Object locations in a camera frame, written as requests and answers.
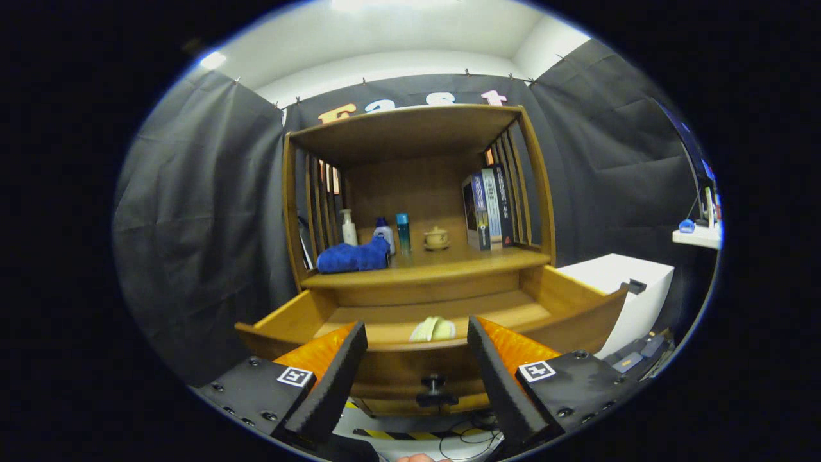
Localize white side cabinet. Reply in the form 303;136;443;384
557;253;675;360

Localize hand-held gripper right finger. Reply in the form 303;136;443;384
466;315;642;450

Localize wooden cabinet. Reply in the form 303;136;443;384
234;104;632;418

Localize book with blue spine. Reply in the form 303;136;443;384
462;173;492;252

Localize white lotion bottle blue cap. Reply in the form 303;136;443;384
374;217;396;254

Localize blue folded towel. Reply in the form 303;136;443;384
316;236;391;275

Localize book with black spine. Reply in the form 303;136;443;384
491;164;516;248

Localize wooden countertop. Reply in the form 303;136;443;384
300;247;551;289

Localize book with pale spine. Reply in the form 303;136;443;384
481;168;503;250

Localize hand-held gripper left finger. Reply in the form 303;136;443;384
192;321;368;447

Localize black drawer knob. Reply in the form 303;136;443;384
416;374;459;408

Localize yellow black floor tape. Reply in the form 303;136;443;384
346;398;498;442

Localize floor cables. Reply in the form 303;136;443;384
443;414;504;460

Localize white desk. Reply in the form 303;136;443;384
672;228;722;250

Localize dark grey equipment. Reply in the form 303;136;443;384
603;332;672;378

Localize wooden drawer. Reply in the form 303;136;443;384
234;265;631;416

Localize black backdrop cloth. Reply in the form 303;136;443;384
112;38;716;386

